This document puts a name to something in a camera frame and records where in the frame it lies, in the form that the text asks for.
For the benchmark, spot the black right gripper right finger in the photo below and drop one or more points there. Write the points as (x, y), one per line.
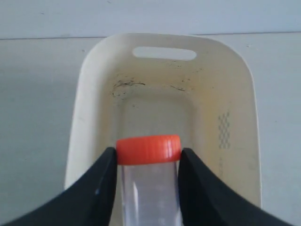
(207, 201)

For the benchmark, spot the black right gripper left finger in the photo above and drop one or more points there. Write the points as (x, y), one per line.
(88, 202)

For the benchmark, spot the small cream plastic bin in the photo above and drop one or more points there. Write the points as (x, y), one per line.
(141, 84)

